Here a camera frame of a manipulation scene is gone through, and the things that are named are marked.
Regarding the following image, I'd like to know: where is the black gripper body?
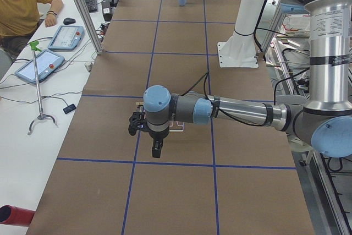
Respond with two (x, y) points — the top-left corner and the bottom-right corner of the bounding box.
(148, 128), (168, 147)

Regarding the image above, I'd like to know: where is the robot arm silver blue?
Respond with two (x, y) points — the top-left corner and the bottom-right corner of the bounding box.
(129, 0), (351, 157)

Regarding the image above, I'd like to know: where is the small black usb device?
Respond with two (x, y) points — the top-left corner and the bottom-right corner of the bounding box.
(63, 104), (76, 114)

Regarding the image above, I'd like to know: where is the near teach pendant tablet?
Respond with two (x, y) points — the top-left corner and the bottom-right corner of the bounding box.
(15, 50), (64, 84)

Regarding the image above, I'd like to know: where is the teach pendant tablet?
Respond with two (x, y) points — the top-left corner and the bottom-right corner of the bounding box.
(47, 25), (84, 51)
(15, 50), (64, 84)

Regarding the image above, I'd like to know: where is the far teach pendant tablet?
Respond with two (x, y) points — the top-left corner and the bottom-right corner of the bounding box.
(47, 25), (84, 51)

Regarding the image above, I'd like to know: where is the black computer mouse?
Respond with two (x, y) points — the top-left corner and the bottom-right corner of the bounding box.
(63, 18), (76, 25)

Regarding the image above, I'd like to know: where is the metal reacher grabber tool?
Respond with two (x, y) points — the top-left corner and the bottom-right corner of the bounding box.
(27, 41), (58, 135)

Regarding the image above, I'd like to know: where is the red cylinder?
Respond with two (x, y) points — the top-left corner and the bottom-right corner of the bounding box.
(1, 205), (35, 227)

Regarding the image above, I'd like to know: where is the person in yellow shirt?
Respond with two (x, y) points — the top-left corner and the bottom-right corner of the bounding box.
(1, 0), (63, 57)

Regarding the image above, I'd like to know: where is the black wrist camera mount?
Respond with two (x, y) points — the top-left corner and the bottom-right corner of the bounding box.
(128, 112), (149, 136)

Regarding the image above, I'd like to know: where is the white wire cup holder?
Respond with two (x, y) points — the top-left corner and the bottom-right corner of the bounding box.
(169, 121), (185, 132)

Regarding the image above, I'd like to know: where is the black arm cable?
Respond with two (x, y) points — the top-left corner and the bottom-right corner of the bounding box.
(181, 71), (272, 127)

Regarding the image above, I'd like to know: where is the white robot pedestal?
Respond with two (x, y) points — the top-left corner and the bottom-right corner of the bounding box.
(218, 0), (266, 68)

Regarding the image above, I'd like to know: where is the aluminium frame post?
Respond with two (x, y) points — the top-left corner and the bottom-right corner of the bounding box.
(74, 0), (103, 55)

